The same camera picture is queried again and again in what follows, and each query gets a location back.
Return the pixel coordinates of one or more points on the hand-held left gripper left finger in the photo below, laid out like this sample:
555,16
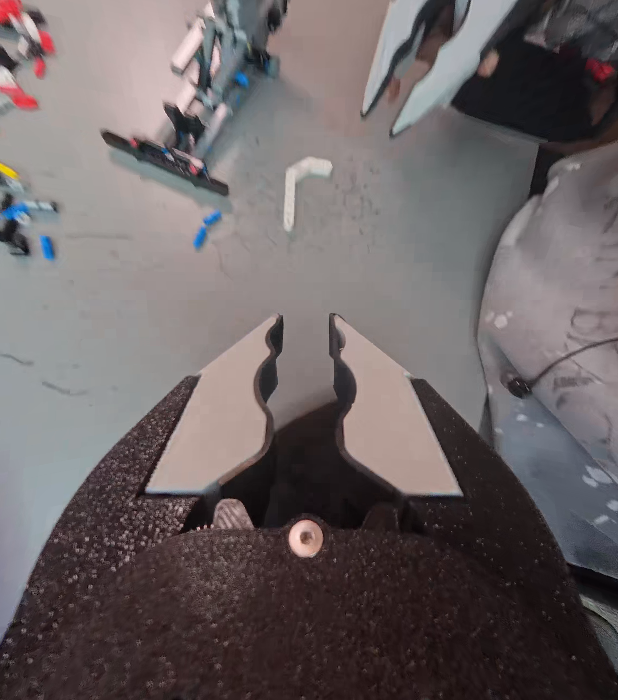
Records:
216,426

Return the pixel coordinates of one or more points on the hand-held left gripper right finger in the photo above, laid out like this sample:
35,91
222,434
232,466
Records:
396,426

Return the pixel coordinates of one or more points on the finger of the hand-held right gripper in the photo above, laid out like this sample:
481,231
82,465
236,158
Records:
462,54
391,44

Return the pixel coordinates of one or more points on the toy brick truck model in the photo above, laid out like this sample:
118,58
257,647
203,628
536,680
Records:
216,49

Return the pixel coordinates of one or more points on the white bent brick beam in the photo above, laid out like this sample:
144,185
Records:
290,197

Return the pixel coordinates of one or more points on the person's right forearm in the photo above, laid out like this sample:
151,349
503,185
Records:
604,27

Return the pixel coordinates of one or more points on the grey desk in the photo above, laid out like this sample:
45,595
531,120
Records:
123,328

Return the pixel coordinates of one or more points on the person's right hand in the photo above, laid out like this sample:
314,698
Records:
488,64

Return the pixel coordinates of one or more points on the black wrist rest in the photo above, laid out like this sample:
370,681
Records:
533,104

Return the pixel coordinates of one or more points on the person's grey printed sweatshirt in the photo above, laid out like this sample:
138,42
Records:
588,273

